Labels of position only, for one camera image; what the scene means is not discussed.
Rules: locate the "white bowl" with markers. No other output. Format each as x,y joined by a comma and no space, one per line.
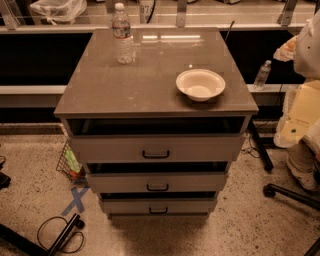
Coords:
200,84

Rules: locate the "clear plastic bag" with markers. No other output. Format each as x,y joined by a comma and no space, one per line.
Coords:
59,11

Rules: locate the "clear water bottle on cabinet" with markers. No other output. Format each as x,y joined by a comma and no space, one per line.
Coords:
121,29

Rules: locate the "black table leg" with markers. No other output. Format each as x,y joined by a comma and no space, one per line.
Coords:
267,163

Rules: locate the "grey middle drawer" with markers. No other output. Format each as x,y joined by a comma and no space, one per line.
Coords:
156,182

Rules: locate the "grey bottom drawer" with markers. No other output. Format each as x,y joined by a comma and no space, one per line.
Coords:
121,207

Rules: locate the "grey drawer cabinet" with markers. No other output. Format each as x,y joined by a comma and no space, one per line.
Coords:
105,98

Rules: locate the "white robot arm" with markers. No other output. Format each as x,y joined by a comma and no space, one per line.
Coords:
301,109

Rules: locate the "blue tape cross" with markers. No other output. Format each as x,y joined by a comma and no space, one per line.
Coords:
76,202

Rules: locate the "black stand leg left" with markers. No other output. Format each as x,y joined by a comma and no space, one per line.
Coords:
32,249

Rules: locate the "grey top drawer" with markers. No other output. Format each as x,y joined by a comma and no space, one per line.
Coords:
132,149

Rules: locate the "wire mesh basket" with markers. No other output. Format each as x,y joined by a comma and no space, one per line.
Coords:
70,167

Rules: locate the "small water bottle on ledge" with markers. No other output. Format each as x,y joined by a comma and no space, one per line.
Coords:
262,75

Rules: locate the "grey drawer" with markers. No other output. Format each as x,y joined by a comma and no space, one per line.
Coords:
132,149
156,182
121,207

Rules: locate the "black chair base right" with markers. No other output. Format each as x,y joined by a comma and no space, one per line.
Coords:
270,190

